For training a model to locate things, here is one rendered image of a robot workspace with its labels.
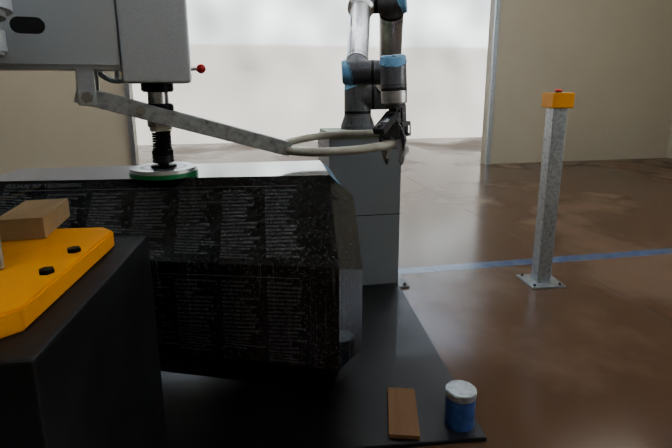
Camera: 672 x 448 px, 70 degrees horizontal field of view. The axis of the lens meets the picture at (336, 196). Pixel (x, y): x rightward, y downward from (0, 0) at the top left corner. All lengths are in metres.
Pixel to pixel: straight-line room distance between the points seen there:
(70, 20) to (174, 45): 0.28
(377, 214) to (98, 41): 1.66
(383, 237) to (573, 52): 5.78
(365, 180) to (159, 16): 1.43
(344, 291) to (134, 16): 1.02
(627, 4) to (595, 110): 1.54
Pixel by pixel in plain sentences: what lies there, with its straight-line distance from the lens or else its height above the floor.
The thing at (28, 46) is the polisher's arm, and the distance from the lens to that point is 1.63.
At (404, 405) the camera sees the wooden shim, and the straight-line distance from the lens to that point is 1.85.
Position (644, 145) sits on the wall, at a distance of 8.96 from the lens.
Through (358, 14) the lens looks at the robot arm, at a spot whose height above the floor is 1.41.
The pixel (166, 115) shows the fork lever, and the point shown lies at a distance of 1.65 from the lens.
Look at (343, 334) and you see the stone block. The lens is 1.56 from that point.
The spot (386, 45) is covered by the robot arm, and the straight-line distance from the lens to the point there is 2.45.
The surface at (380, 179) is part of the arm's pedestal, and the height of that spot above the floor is 0.62.
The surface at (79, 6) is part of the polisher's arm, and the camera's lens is 1.63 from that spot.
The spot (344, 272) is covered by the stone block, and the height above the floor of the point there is 0.57.
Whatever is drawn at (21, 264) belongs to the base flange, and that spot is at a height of 0.78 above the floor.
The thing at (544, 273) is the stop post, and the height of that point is 0.07.
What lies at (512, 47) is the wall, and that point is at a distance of 7.51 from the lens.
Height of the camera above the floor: 1.12
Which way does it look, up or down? 13 degrees down
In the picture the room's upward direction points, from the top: straight up
